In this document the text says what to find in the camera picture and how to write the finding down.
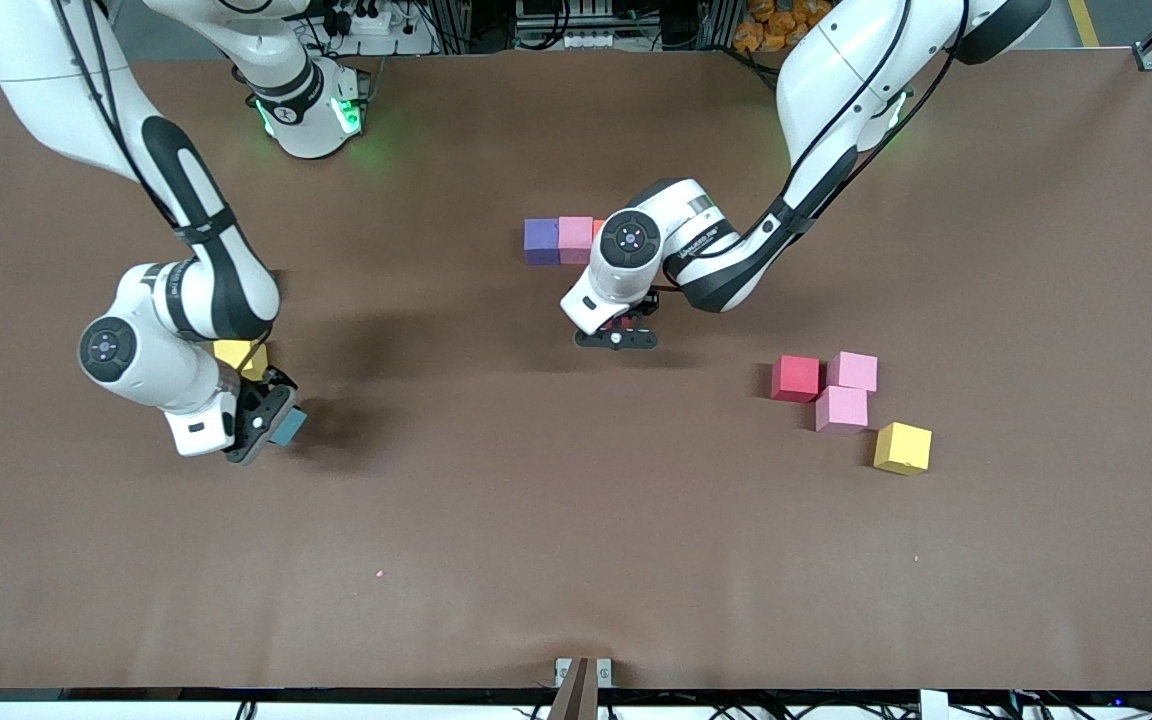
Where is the white power strip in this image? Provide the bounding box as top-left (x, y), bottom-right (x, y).
top-left (321, 5), bottom-right (437, 57)
top-left (514, 28), bottom-right (619, 51)

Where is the small metal edge bracket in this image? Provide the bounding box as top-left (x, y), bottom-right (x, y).
top-left (554, 657), bottom-right (614, 691)

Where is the pink foam cube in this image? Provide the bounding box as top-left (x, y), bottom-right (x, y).
top-left (558, 216), bottom-right (594, 266)
top-left (826, 351), bottom-right (880, 394)
top-left (815, 386), bottom-right (870, 435)

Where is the table cover sheet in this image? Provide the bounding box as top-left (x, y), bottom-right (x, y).
top-left (0, 48), bottom-right (1152, 693)

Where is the purple foam cube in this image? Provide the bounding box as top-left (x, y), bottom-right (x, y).
top-left (524, 218), bottom-right (562, 266)

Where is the light blue foam cube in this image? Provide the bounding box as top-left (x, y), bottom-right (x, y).
top-left (269, 404), bottom-right (308, 447)

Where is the yellow foam cube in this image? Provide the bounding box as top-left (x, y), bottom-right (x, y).
top-left (214, 340), bottom-right (270, 383)
top-left (873, 421), bottom-right (934, 476)

